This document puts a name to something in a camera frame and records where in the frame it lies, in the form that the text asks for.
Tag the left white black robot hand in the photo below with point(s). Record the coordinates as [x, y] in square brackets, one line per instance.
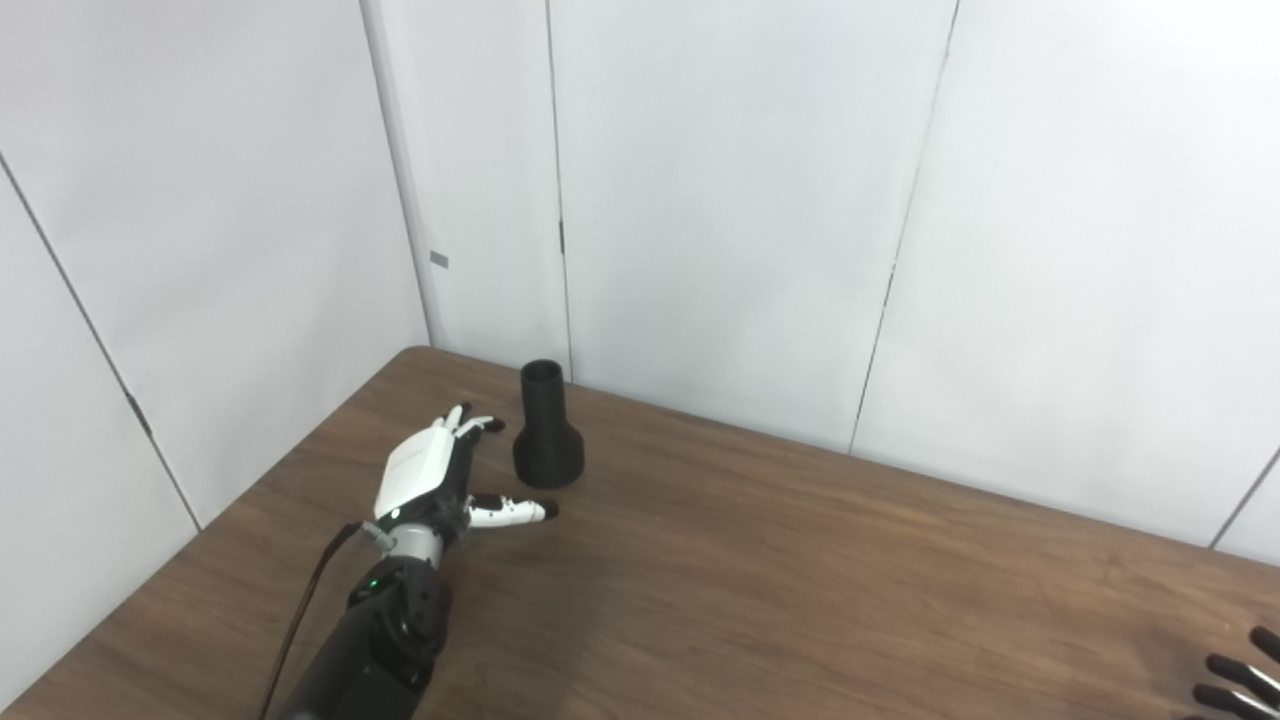
[415, 470]

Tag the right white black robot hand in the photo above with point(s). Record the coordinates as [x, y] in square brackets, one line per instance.
[1245, 672]

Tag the black funnel-shaped nozzle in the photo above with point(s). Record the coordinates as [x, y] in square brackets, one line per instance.
[548, 450]

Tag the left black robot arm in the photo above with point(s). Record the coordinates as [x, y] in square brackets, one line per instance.
[380, 630]

